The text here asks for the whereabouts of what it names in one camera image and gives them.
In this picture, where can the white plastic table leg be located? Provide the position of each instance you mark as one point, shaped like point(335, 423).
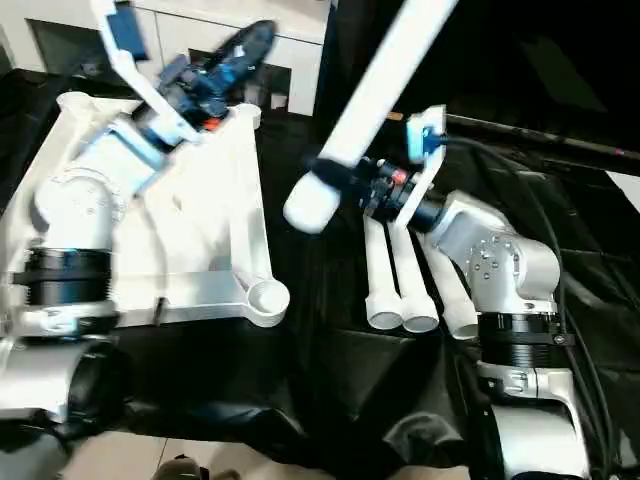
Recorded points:
point(380, 85)
point(450, 290)
point(415, 290)
point(382, 280)

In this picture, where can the white cup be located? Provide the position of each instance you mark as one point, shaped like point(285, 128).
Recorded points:
point(278, 100)

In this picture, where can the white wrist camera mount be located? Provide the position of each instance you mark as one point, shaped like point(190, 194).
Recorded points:
point(425, 170)
point(150, 95)

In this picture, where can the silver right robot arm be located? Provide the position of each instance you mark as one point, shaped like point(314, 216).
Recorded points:
point(500, 270)

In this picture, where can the small gold object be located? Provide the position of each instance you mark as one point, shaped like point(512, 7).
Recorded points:
point(396, 116)

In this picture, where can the dark long rod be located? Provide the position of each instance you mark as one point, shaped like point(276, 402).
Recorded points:
point(550, 137)

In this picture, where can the white glass door cabinet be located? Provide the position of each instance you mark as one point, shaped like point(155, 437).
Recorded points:
point(210, 20)

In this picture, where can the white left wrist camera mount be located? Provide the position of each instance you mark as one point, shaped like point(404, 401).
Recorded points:
point(150, 95)

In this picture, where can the white plastic table top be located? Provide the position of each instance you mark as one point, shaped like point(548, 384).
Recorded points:
point(210, 225)

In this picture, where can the black robot foot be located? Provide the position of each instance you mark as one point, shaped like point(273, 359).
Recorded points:
point(185, 470)

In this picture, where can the white tub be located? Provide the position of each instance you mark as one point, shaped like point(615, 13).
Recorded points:
point(252, 92)

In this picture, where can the black work mat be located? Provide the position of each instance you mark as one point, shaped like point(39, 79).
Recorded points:
point(325, 375)

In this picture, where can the white flat board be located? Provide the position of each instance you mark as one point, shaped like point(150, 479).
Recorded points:
point(627, 179)

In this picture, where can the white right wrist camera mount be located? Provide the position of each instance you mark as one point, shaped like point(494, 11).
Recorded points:
point(425, 170)

